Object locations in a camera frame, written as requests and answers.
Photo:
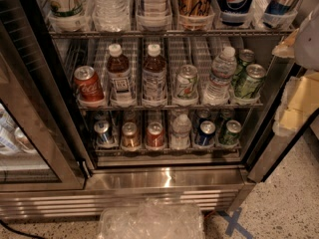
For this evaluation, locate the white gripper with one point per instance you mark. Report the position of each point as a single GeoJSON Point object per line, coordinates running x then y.
{"type": "Point", "coordinates": [308, 43]}

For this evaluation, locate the red bull can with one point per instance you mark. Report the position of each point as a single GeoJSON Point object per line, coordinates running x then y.
{"type": "Point", "coordinates": [277, 8]}

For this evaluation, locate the green soda can front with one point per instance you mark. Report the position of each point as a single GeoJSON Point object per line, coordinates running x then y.
{"type": "Point", "coordinates": [250, 82]}

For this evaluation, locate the green soda can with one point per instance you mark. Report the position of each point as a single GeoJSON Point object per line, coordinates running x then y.
{"type": "Point", "coordinates": [250, 82]}
{"type": "Point", "coordinates": [245, 58]}

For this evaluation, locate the green soda can rear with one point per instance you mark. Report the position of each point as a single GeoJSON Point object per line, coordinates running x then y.
{"type": "Point", "coordinates": [245, 58]}

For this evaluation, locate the clear water bottle middle shelf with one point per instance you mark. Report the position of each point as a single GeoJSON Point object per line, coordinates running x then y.
{"type": "Point", "coordinates": [216, 91]}

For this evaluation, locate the clear water bottle shelf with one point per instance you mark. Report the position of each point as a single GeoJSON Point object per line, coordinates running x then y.
{"type": "Point", "coordinates": [216, 91]}
{"type": "Point", "coordinates": [111, 15]}

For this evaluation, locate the open fridge door right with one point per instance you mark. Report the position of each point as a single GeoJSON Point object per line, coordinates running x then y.
{"type": "Point", "coordinates": [271, 148]}

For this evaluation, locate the green can bottom shelf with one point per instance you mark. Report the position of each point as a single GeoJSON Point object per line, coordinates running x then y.
{"type": "Point", "coordinates": [230, 132]}

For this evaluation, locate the blue pepsi can bottom shelf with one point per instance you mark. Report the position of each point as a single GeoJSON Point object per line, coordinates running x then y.
{"type": "Point", "coordinates": [205, 133]}

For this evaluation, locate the white diet soda can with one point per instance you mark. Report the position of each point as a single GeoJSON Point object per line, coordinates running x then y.
{"type": "Point", "coordinates": [186, 82]}

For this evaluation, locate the gold brown tall can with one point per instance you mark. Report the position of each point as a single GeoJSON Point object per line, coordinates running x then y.
{"type": "Point", "coordinates": [195, 15]}

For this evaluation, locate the water bottle bottom shelf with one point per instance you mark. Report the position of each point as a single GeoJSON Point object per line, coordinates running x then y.
{"type": "Point", "coordinates": [180, 131]}

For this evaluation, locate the white label bottle top shelf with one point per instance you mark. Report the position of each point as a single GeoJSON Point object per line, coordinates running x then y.
{"type": "Point", "coordinates": [153, 14]}

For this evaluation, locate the red can bottom shelf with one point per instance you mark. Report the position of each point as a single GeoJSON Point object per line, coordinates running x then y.
{"type": "Point", "coordinates": [155, 134]}

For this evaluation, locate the orange brown can bottom shelf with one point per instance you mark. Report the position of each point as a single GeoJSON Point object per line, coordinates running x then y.
{"type": "Point", "coordinates": [130, 135]}

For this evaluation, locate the stainless steel display fridge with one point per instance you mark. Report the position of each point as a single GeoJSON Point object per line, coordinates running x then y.
{"type": "Point", "coordinates": [215, 181]}

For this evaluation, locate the clear water bottle top shelf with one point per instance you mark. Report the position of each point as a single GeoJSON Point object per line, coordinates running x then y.
{"type": "Point", "coordinates": [111, 15]}

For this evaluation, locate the silver blue can bottom shelf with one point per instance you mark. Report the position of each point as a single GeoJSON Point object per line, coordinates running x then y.
{"type": "Point", "coordinates": [103, 129]}

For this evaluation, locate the red coca cola can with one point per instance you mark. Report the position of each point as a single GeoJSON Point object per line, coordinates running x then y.
{"type": "Point", "coordinates": [88, 83]}

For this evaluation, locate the glass fridge door left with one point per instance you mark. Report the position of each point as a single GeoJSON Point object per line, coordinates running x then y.
{"type": "Point", "coordinates": [37, 96]}

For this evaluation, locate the brown tea bottle right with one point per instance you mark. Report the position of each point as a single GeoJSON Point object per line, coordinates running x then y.
{"type": "Point", "coordinates": [154, 75]}

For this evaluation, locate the brown tea bottle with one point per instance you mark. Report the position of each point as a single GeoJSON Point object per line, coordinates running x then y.
{"type": "Point", "coordinates": [120, 74]}
{"type": "Point", "coordinates": [154, 75]}

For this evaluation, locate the blue tape cross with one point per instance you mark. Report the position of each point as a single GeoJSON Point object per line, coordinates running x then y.
{"type": "Point", "coordinates": [233, 225]}

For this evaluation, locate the brown tea bottle left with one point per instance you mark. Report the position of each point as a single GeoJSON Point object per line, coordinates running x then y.
{"type": "Point", "coordinates": [120, 74]}

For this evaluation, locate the clear plastic container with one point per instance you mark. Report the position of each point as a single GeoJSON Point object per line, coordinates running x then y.
{"type": "Point", "coordinates": [152, 219]}

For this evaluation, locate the middle wire shelf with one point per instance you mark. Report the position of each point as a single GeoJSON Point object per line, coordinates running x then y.
{"type": "Point", "coordinates": [141, 105]}

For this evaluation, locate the top wire shelf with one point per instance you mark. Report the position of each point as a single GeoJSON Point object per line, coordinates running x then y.
{"type": "Point", "coordinates": [172, 33]}

